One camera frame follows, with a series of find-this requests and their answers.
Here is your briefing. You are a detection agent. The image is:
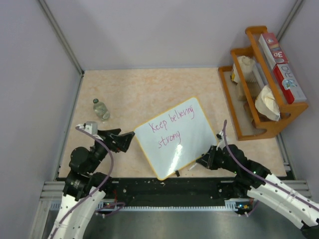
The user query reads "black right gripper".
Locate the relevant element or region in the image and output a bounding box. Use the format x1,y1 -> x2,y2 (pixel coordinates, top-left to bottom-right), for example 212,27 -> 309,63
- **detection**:
196,144 -> 239,173

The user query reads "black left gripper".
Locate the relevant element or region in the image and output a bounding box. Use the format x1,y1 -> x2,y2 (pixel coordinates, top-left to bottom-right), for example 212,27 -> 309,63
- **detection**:
87,127 -> 134,173

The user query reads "yellow-framed whiteboard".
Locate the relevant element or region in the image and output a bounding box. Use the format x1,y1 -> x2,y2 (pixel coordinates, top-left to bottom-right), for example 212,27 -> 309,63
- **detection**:
134,97 -> 218,181

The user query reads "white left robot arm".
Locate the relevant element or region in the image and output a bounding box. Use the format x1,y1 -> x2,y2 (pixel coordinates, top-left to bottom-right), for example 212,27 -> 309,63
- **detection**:
48,122 -> 135,239

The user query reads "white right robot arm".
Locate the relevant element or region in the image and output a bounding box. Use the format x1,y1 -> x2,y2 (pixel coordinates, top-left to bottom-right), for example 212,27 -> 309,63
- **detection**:
196,144 -> 319,239

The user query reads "clear plastic bottle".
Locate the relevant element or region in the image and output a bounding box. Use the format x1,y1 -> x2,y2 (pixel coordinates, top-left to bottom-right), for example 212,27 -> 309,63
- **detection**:
93,98 -> 110,120

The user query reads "orange wooden rack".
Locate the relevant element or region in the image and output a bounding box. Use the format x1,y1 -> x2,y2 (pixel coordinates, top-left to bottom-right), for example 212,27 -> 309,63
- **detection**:
218,26 -> 308,141

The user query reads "crumpled beige cloth front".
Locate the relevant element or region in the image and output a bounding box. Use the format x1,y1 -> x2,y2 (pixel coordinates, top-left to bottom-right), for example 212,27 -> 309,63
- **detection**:
255,85 -> 280,121

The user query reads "small yellow white box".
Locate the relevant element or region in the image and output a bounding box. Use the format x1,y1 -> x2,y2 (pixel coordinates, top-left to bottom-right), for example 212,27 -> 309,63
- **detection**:
231,64 -> 241,84

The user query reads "red white box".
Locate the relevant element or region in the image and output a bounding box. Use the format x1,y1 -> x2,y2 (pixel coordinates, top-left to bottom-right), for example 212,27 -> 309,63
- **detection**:
273,64 -> 307,104

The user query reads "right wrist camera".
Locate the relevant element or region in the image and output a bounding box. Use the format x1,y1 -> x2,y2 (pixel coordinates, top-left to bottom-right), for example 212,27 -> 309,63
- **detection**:
216,130 -> 228,150

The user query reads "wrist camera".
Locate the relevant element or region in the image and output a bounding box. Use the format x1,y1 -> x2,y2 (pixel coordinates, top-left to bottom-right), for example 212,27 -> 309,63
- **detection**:
75,121 -> 100,139
216,130 -> 228,150

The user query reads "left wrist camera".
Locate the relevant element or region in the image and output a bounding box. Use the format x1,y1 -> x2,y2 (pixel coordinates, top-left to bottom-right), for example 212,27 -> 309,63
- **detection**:
75,121 -> 100,139

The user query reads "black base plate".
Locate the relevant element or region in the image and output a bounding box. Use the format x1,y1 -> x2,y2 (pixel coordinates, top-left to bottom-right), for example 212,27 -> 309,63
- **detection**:
103,177 -> 247,207

